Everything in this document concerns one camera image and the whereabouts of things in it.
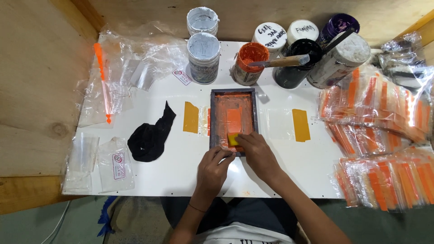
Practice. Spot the person's left hand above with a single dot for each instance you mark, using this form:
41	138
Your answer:
211	174

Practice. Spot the person's right hand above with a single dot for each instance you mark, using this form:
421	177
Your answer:
260	156

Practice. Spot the yellow squeegee block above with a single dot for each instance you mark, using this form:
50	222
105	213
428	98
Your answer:
233	139

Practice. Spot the dark screen printing frame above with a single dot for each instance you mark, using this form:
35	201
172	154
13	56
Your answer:
233	111

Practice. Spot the thin black wrist band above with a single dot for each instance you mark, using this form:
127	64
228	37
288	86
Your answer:
197	208

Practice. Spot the flat clear plastic bag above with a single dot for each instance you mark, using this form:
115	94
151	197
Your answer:
278	123

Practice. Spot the yellow tape strip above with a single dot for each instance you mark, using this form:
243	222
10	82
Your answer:
191	117
301	125

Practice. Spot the person's dark shorts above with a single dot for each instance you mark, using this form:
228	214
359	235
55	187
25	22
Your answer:
251	211

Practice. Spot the person's white shirt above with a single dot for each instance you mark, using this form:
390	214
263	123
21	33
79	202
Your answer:
242	235

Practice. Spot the black cloth rag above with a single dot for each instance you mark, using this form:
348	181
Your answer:
151	137

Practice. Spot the orange paint jar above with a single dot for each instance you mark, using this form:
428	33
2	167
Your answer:
248	66

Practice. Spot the black paint jar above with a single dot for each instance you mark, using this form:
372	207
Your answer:
295	69

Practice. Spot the clear bag with red label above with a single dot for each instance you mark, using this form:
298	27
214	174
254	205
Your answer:
116	166

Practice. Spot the small white red label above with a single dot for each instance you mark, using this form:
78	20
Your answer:
182	77

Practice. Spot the white paint jar printed label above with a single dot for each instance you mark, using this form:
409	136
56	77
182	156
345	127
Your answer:
203	57

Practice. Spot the jar with scribbled white lid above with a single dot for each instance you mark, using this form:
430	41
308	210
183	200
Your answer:
270	36

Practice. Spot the heap of orange printed bags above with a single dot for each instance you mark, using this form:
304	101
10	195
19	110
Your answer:
379	135

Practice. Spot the large paint stained white jar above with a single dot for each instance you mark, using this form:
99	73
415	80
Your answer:
339	62

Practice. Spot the empty clear plastic bag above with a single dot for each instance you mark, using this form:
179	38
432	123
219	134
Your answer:
79	162

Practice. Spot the heap of clear plastic sheets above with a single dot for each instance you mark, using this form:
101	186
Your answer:
145	54

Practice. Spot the black stirring stick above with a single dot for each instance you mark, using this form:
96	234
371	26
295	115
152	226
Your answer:
339	40

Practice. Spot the clear bag with orange strip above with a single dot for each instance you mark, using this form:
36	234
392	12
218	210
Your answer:
103	84

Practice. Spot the open white paint jar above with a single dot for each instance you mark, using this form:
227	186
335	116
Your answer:
202	21

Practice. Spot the purple paint jar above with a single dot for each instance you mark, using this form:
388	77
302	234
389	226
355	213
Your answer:
337	26

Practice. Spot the pile of clear crumpled bags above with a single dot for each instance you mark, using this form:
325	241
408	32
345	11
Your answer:
403	59

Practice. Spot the clear bag under frame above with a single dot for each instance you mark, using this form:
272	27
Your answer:
204	121

